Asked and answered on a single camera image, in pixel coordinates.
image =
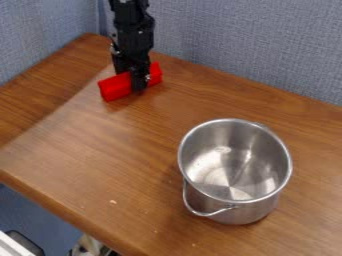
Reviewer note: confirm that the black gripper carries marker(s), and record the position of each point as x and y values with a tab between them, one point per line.
133	42

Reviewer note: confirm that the red rectangular block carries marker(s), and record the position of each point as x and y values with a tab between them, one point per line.
117	87

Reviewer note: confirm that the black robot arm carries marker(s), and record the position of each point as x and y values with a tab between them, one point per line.
130	9

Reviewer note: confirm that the stainless steel pot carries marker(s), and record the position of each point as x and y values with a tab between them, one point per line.
236	166

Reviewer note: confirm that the white object under table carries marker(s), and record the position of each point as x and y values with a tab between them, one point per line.
90	247

